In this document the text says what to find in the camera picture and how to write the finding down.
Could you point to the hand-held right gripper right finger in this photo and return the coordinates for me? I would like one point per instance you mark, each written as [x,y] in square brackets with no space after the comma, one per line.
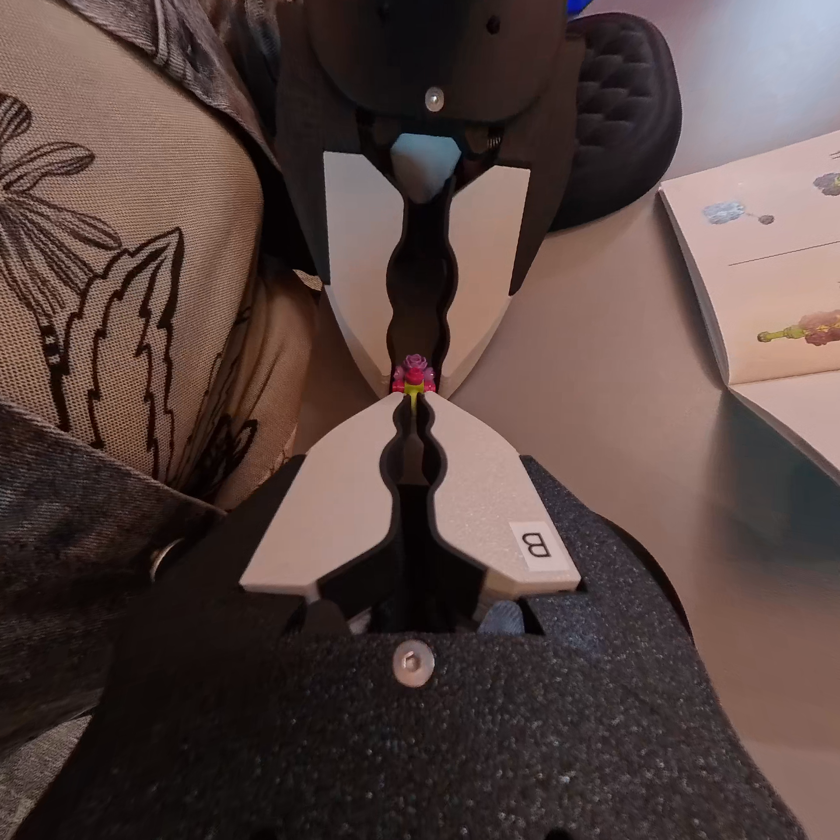
[485,505]

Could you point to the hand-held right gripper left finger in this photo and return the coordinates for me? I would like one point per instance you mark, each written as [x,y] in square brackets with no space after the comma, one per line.
[315,525]

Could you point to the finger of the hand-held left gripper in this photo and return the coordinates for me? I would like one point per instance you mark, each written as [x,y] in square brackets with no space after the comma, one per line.
[358,262]
[492,249]

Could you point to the small purple toy brick flower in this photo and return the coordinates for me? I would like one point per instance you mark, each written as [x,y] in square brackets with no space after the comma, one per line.
[413,379]

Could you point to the black quilted wrist rest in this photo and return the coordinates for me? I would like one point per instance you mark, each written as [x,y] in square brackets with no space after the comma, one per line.
[617,98]

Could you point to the beige floral print garment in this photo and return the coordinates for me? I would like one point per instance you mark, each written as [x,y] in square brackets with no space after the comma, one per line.
[98,229]

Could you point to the white instruction booklet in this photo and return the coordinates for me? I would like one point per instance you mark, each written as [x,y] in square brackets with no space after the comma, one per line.
[774,275]

